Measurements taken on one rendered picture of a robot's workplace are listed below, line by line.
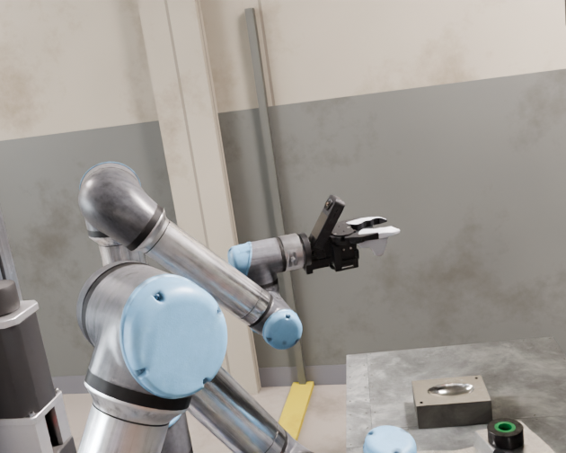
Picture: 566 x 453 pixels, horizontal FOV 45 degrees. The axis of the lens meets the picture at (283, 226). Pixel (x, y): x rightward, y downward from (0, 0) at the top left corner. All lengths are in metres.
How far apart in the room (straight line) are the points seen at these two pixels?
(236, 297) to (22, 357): 0.40
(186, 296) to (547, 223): 3.10
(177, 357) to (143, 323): 0.05
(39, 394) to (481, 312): 2.99
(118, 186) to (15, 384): 0.37
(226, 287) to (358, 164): 2.39
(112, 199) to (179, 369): 0.56
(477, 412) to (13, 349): 1.30
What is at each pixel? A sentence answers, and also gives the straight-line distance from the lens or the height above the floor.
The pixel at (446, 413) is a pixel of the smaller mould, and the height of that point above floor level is 0.84.
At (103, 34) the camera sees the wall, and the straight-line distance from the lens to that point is 3.90.
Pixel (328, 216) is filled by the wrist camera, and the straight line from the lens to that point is 1.42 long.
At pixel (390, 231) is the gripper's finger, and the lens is 1.46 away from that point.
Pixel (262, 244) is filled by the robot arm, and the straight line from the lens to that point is 1.41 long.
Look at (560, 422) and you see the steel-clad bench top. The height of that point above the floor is 0.80.
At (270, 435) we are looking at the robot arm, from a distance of 1.02.
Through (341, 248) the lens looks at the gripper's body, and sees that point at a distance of 1.45.
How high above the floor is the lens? 1.83
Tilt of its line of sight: 14 degrees down
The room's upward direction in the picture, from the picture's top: 8 degrees counter-clockwise
